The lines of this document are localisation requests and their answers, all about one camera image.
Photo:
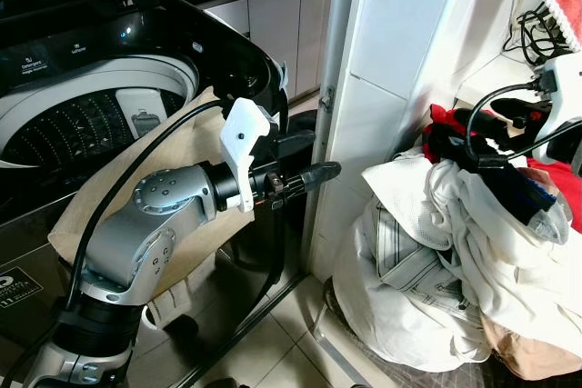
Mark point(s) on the dark navy garment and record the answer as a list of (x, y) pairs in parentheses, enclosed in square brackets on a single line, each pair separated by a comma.
[(509, 193)]

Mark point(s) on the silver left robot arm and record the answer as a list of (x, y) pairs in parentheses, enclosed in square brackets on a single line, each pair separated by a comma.
[(145, 224)]

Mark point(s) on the black top-load washing machine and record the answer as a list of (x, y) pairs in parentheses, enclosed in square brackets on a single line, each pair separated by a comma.
[(82, 43)]

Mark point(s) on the metal door hinge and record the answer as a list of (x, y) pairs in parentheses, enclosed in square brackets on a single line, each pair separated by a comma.
[(327, 97)]

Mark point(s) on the white mesh garment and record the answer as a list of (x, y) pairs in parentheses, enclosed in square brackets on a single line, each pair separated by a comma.
[(391, 193)]

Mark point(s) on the beige cloth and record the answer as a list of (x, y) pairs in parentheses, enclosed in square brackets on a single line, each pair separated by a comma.
[(227, 243)]

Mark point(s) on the red garment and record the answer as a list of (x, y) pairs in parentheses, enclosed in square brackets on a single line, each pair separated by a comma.
[(564, 193)]

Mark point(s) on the white kitchen cabinets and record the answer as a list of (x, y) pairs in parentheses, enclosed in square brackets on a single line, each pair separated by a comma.
[(273, 34)]

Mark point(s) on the white garment with grey stripes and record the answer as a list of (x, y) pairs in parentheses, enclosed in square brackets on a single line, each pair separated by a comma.
[(400, 261)]

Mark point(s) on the white cabinet panel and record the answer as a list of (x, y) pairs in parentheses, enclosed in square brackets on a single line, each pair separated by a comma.
[(400, 24)]

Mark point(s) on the plain white cotton garment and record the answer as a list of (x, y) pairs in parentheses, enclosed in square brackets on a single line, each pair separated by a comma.
[(509, 270)]

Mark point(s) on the steel washer drum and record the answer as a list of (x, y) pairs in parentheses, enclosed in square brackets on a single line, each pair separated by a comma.
[(73, 129)]

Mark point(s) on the beige garment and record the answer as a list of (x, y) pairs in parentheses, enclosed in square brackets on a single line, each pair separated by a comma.
[(527, 352)]

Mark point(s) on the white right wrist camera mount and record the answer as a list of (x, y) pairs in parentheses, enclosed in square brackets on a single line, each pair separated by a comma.
[(562, 88)]

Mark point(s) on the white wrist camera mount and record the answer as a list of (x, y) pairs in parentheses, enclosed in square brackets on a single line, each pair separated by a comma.
[(562, 88), (244, 129)]

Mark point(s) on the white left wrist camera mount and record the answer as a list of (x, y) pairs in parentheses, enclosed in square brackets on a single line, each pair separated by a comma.
[(244, 129)]

